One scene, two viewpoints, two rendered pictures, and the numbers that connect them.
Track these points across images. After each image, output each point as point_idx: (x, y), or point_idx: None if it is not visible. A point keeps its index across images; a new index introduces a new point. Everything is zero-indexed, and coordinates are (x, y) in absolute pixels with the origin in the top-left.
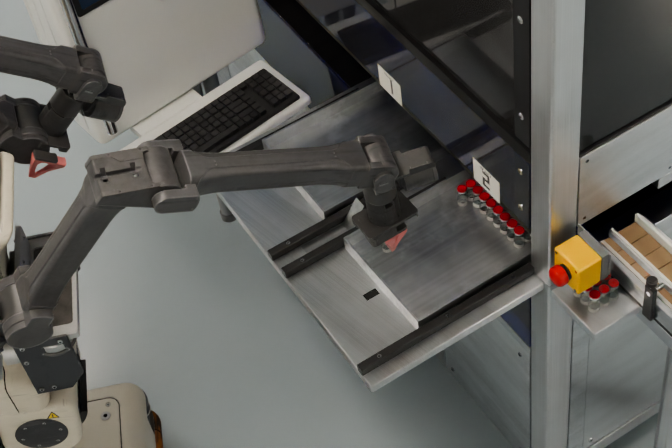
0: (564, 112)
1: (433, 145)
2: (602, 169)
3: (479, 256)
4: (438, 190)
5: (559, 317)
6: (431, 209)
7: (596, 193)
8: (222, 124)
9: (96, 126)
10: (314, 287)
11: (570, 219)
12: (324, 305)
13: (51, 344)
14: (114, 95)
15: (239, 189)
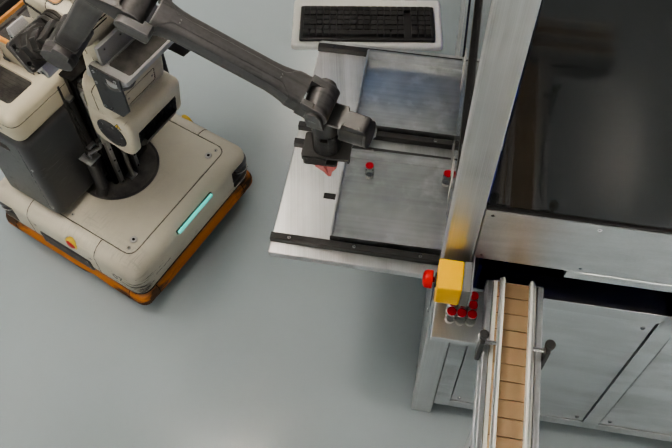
0: (475, 165)
1: None
2: (507, 230)
3: (417, 226)
4: (437, 163)
5: None
6: (422, 172)
7: (497, 244)
8: (370, 25)
9: None
10: (303, 165)
11: (467, 248)
12: (296, 180)
13: (109, 80)
14: None
15: (195, 52)
